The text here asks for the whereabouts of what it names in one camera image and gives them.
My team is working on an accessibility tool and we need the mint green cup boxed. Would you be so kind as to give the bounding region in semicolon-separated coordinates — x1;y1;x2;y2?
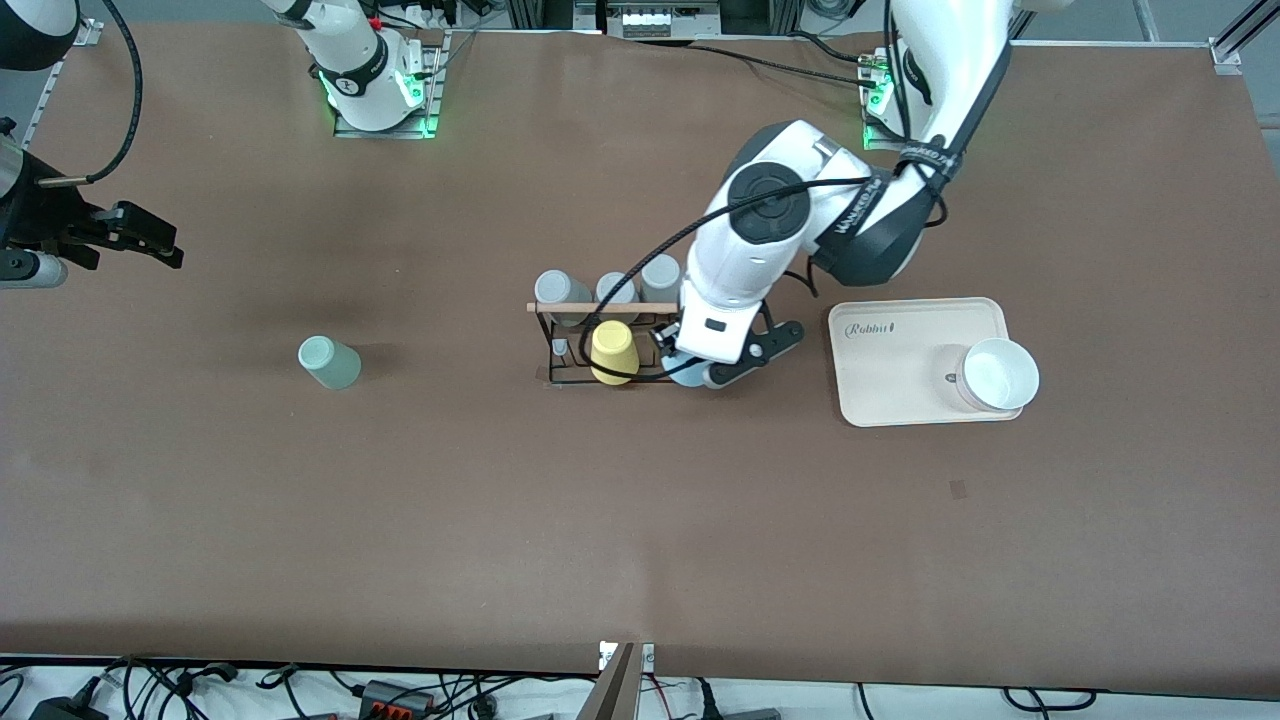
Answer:
298;336;362;391

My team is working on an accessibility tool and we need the yellow cup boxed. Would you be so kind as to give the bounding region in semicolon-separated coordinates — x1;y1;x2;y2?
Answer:
590;320;641;386

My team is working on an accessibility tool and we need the beige tray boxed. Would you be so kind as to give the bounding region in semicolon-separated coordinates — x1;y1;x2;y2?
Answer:
828;297;1026;429

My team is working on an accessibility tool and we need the white bowl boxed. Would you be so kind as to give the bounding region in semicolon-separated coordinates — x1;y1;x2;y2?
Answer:
950;338;1041;414

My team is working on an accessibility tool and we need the grey device box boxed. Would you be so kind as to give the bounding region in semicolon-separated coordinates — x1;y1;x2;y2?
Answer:
605;0;721;41

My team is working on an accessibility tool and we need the white power strip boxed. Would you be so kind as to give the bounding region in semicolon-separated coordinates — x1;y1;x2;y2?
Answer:
395;0;471;31

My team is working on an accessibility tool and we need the black orange connector block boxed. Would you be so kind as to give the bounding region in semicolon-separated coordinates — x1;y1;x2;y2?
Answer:
360;680;437;717

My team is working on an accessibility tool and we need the black power adapter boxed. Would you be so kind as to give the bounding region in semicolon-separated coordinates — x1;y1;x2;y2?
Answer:
28;695;107;720

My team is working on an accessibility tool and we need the black wire cup rack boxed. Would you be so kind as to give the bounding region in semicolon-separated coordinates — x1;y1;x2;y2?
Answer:
527;300;693;389

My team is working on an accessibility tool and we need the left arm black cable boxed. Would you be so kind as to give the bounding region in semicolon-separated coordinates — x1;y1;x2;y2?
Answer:
580;0;951;386

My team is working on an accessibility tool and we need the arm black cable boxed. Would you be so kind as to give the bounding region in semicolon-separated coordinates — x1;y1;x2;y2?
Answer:
38;0;143;189
580;0;951;386

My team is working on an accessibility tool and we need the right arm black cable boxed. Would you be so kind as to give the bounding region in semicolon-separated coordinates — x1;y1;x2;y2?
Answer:
38;0;143;189

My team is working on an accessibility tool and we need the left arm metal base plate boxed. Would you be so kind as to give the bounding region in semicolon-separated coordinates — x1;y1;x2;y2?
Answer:
862;48;906;153

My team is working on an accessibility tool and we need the black table cable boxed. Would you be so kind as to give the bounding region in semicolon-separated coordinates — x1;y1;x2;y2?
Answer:
630;38;873;87
788;32;873;65

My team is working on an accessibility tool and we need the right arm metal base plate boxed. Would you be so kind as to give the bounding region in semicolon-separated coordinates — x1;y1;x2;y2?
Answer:
333;30;448;139

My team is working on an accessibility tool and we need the grey metal post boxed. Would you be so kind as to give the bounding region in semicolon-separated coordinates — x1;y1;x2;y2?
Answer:
578;643;641;720

